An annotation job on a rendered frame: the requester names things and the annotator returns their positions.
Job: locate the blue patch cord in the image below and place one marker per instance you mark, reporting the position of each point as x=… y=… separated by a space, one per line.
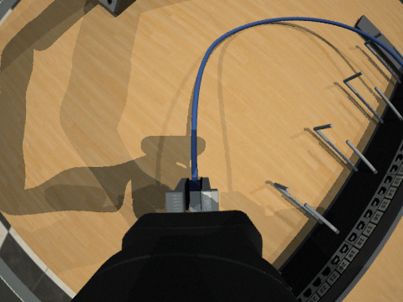
x=204 y=60

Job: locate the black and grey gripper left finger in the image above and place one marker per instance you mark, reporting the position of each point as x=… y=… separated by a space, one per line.
x=178 y=200

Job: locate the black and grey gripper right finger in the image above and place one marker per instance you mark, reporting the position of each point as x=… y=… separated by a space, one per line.
x=209 y=197

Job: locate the grey network cable plug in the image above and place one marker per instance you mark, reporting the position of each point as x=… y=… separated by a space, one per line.
x=195 y=197

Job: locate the black patch panel rack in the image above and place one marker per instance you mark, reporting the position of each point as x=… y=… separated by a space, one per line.
x=329 y=262

